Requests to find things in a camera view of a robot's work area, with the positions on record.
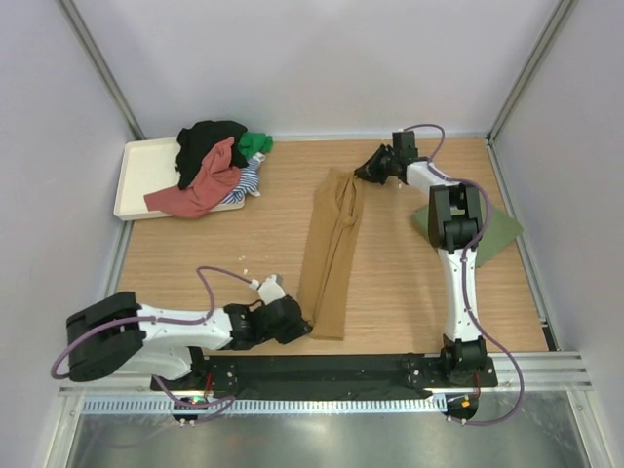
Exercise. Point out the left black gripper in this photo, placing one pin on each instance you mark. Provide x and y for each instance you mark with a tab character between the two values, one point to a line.
296	331

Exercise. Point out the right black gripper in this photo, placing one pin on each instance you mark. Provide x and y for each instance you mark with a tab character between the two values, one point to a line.
369	172

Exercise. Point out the tan brown tank top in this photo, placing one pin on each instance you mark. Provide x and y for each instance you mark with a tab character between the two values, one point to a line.
333	231

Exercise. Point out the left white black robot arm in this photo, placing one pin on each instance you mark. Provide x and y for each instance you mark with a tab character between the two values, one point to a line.
118	334

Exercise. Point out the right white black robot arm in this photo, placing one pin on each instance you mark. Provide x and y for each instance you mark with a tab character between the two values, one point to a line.
456	224

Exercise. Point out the bright green tank top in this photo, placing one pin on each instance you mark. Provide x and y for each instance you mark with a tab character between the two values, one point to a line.
251	143

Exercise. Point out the blue white striped tank top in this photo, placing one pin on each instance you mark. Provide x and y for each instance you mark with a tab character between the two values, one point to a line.
248	183

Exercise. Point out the dusty pink tank top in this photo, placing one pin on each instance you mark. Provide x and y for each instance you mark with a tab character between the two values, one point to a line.
215	179

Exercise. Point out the black tank top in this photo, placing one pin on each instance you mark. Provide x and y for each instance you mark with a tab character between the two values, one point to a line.
195	143

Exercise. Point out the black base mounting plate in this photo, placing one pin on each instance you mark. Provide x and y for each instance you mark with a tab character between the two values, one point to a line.
326	377

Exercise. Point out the white plastic tray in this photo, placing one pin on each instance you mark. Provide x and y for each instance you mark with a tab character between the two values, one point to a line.
149	166

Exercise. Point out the slotted white cable duct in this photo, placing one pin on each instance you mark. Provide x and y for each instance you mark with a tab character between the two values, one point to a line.
162	405

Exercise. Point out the right aluminium frame post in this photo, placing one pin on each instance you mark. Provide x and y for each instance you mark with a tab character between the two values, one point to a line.
546	39

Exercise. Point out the aluminium frame post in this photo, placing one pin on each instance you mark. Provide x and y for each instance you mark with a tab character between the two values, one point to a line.
89	44
546	39

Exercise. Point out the aluminium front rail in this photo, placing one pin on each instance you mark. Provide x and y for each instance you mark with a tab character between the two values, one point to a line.
531	371

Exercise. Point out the left aluminium frame post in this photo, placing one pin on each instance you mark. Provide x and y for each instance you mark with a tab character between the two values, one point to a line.
89	44

